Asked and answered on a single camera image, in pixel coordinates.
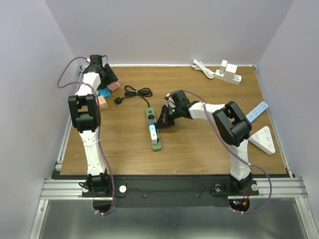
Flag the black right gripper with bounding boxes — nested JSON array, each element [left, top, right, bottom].
[[156, 108, 181, 131]]

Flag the pink cube adapter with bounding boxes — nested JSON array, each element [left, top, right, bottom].
[[107, 82, 120, 92]]

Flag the blue square adapter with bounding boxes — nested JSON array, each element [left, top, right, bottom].
[[99, 88, 111, 98]]

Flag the dark green power strip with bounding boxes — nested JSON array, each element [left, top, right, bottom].
[[146, 107, 162, 151]]

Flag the white square adapter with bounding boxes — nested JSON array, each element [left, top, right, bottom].
[[151, 132, 158, 144]]

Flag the orange cube adapter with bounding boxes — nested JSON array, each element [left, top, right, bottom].
[[98, 96, 108, 111]]

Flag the light blue power strip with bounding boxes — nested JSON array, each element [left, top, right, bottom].
[[246, 101, 269, 122]]

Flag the white triangular power strip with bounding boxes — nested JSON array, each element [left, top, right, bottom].
[[249, 126, 276, 155]]

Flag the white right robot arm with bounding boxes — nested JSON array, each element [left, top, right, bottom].
[[156, 90, 252, 194]]

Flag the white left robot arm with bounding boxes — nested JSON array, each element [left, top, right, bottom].
[[68, 55, 120, 176]]

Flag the light blue small adapter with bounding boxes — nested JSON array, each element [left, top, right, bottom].
[[149, 124, 156, 134]]

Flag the black power cable with plug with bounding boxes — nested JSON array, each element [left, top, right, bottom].
[[114, 85, 153, 108]]

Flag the white coiled cable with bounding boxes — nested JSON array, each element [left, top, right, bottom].
[[191, 59, 216, 80]]

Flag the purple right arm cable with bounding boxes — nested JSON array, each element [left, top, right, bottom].
[[165, 90, 273, 215]]

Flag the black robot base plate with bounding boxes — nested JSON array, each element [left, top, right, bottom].
[[79, 175, 259, 208]]

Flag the aluminium left side rail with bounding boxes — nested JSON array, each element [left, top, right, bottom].
[[54, 66, 86, 171]]

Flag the aluminium rail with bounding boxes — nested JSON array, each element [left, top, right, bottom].
[[54, 66, 86, 171], [40, 176, 308, 200]]

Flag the aluminium front rail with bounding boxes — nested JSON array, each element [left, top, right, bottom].
[[40, 176, 308, 200]]

